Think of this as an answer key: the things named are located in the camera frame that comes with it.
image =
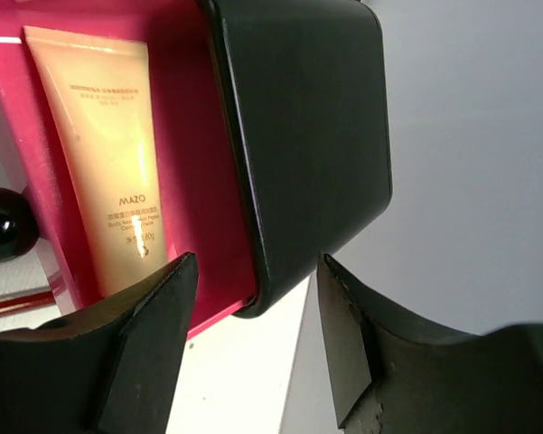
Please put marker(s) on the red lip gloss under drawer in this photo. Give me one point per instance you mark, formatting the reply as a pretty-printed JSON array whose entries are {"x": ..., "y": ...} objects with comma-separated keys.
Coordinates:
[{"x": 18, "y": 304}]

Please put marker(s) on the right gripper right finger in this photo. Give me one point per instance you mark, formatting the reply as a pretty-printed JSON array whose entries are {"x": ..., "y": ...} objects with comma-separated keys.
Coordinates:
[{"x": 393, "y": 371}]

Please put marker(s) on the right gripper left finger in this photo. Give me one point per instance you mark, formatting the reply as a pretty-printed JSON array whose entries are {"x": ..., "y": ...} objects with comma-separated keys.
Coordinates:
[{"x": 111, "y": 367}]

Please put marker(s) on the black pink drawer organizer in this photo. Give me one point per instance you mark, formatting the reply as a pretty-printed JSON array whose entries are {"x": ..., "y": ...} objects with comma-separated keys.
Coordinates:
[{"x": 303, "y": 93}]

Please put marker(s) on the beige cream tube gold cap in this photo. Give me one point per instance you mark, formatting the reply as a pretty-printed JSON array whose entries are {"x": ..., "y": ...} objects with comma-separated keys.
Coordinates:
[{"x": 98, "y": 90}]

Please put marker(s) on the pink drawer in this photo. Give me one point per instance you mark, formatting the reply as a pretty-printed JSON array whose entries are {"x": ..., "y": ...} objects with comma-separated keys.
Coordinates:
[{"x": 203, "y": 211}]

